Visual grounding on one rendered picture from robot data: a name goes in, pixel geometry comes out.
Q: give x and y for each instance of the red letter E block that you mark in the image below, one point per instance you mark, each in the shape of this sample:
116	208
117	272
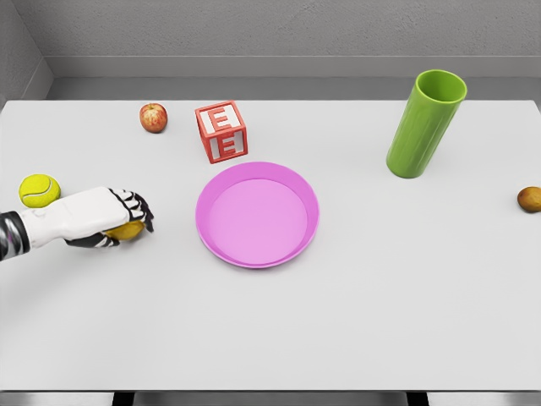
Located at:
221	131

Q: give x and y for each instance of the yellow-green tennis ball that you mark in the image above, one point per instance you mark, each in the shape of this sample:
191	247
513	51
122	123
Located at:
39	191

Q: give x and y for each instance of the red apple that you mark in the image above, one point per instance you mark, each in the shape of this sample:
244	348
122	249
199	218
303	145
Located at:
153	118

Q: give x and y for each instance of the tall green cup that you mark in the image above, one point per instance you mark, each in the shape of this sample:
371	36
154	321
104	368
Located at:
424	124

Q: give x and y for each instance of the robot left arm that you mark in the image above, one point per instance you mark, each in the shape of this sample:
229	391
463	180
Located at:
29	226

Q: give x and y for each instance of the yellow lemon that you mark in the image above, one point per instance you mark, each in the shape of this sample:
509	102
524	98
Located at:
126	231

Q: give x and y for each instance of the pink round plate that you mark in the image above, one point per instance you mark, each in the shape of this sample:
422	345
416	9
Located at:
257	215

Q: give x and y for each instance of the brown kiwi fruit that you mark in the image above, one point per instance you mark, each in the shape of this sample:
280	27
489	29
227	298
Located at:
530	199

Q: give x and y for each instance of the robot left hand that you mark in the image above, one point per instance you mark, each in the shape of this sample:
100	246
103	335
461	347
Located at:
95	209

